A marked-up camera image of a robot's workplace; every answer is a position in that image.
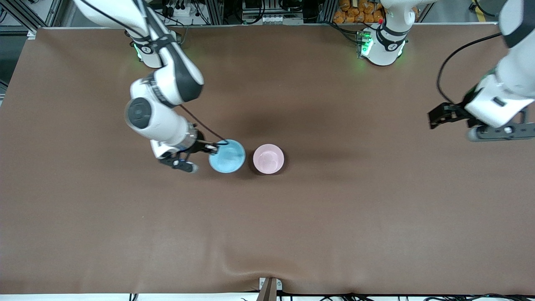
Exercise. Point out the aluminium frame rail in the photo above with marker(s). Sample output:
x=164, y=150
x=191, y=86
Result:
x=25, y=14

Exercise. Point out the blue bowl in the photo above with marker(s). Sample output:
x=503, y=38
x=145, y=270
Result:
x=228, y=159

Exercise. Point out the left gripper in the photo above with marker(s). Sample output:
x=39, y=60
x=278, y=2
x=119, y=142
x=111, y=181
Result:
x=454, y=111

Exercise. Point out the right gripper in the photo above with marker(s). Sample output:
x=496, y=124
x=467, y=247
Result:
x=199, y=144

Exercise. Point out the black white electronics unit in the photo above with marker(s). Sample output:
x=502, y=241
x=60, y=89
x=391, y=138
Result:
x=271, y=12

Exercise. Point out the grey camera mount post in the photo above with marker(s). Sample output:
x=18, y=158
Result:
x=268, y=289

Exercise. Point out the white power strip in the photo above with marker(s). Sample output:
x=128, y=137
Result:
x=184, y=10

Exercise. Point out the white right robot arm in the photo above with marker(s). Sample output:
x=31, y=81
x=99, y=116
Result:
x=163, y=121

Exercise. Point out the orange packaged goods pile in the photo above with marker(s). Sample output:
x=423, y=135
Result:
x=357, y=11

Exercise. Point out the brown table cloth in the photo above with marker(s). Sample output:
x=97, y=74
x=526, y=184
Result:
x=267, y=230

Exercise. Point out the pink bowl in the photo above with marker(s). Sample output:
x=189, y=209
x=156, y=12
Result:
x=268, y=159

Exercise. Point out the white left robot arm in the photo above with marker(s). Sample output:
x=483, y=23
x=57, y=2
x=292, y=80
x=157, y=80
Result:
x=382, y=48

